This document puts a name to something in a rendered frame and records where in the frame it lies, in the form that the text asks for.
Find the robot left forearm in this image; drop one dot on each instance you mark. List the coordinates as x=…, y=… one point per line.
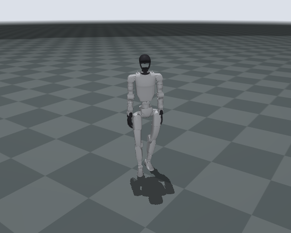
x=160, y=104

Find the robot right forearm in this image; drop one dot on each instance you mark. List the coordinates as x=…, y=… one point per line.
x=129, y=106

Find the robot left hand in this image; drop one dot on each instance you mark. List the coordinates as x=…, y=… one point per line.
x=161, y=113

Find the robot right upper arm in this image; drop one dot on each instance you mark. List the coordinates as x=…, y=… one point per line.
x=130, y=84

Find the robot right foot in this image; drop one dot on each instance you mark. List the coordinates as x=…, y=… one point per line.
x=140, y=172

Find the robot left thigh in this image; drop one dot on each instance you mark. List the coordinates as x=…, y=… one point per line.
x=155, y=126

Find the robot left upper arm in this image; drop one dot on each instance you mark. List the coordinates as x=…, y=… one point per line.
x=159, y=83

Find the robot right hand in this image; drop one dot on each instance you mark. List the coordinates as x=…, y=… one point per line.
x=129, y=120

